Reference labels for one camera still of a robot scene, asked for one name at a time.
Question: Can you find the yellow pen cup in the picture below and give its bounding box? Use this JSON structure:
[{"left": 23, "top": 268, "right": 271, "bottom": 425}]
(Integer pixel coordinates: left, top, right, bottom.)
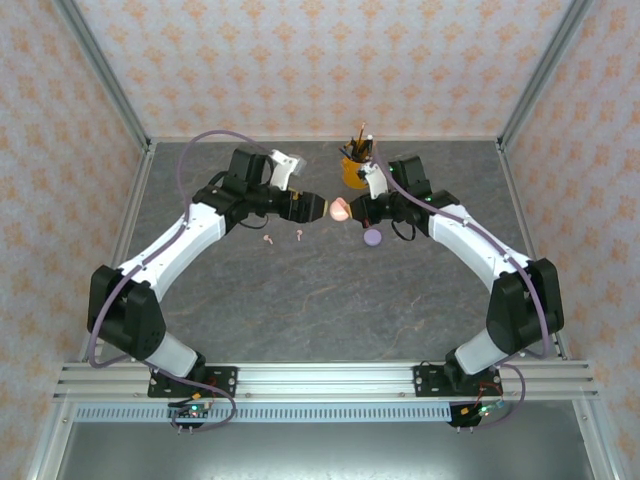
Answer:
[{"left": 340, "top": 153, "right": 376, "bottom": 190}]

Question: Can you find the grey sheet metal panel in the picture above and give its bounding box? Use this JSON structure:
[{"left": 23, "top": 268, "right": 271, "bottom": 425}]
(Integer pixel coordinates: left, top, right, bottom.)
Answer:
[{"left": 57, "top": 422, "right": 589, "bottom": 480}]

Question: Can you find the long aluminium side rail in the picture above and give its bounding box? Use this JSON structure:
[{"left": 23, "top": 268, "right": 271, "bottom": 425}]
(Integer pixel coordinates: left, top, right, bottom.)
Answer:
[
  {"left": 77, "top": 142, "right": 157, "bottom": 364},
  {"left": 495, "top": 141, "right": 572, "bottom": 362}
]

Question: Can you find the wide aluminium mounting rail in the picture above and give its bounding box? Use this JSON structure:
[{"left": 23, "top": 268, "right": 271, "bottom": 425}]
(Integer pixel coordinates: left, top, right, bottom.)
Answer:
[{"left": 52, "top": 363, "right": 600, "bottom": 402}]

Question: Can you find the aluminium frame post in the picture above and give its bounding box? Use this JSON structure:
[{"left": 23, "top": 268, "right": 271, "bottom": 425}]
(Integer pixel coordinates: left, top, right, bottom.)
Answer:
[
  {"left": 52, "top": 0, "right": 154, "bottom": 151},
  {"left": 497, "top": 0, "right": 597, "bottom": 151}
]

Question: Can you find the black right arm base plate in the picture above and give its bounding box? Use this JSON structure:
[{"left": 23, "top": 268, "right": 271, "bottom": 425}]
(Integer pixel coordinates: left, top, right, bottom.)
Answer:
[{"left": 412, "top": 364, "right": 502, "bottom": 399}]

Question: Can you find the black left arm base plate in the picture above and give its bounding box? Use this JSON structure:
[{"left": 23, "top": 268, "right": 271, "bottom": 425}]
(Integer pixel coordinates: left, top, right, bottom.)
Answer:
[{"left": 147, "top": 365, "right": 240, "bottom": 399}]

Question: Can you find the red black left arm wire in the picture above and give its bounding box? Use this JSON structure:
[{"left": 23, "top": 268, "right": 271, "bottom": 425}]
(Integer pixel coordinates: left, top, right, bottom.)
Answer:
[{"left": 167, "top": 375, "right": 221, "bottom": 409}]

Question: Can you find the red black arm wire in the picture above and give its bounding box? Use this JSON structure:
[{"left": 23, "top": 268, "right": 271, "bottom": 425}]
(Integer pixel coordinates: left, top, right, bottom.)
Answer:
[
  {"left": 167, "top": 375, "right": 221, "bottom": 409},
  {"left": 462, "top": 382, "right": 504, "bottom": 417}
]

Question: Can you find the grey slotted cable duct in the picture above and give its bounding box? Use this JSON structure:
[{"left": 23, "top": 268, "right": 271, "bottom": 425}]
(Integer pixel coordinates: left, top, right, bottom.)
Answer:
[{"left": 74, "top": 403, "right": 501, "bottom": 425}]

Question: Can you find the red black right arm wire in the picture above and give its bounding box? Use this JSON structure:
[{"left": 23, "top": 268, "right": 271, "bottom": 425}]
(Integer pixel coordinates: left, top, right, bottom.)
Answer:
[{"left": 462, "top": 382, "right": 504, "bottom": 417}]

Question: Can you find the short aluminium frame leg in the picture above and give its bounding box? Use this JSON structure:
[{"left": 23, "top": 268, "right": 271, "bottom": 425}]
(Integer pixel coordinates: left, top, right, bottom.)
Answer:
[
  {"left": 572, "top": 399, "right": 621, "bottom": 480},
  {"left": 24, "top": 399, "right": 76, "bottom": 480}
]

